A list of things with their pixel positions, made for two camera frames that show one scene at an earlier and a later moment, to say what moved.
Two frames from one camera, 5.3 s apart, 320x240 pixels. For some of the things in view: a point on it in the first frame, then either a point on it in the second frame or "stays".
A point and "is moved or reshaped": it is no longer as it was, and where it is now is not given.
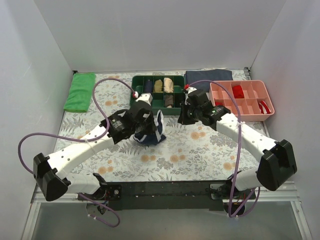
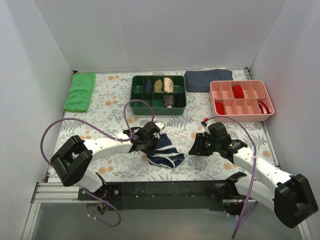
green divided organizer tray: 166,92 stays
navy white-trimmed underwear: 155,136 is moved or reshaped
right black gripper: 186,114 -> 200,145
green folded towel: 80,92 stays
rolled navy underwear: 148,86 stays
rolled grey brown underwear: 168,100 stays
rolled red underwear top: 237,91 stays
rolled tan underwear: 158,86 stays
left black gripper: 149,126 -> 151,146
